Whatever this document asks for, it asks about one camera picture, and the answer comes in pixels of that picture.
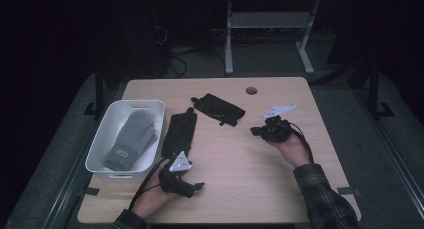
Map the person's right hand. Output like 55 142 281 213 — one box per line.
266 133 313 169

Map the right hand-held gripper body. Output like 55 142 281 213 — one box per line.
260 103 296 144

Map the black glove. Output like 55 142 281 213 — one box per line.
190 93 247 127
161 106 198 159

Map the bundle of floor cables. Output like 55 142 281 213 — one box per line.
162 45 228 79

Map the white plastic bin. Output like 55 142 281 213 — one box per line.
84 99 166 184

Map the white metal desk frame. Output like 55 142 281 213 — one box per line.
223 0 321 76

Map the grey knitted mitten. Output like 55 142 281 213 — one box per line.
103 109 158 172

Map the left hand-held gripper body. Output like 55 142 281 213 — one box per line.
158 151 198 199

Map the black metal stand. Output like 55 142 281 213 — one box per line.
367 60 396 120
83 60 106 117

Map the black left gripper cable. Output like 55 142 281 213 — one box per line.
128 157 171 211

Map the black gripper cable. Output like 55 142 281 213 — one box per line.
288 122 315 165
128 157 171 211

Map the black tape strip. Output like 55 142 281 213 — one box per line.
82 186 100 197
337 186 363 198

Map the aluminium floor rail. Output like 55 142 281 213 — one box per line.
42 122 101 229
353 88 424 220

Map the person's left hand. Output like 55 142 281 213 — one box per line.
131 160 183 220

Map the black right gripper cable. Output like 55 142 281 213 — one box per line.
288 122 315 165

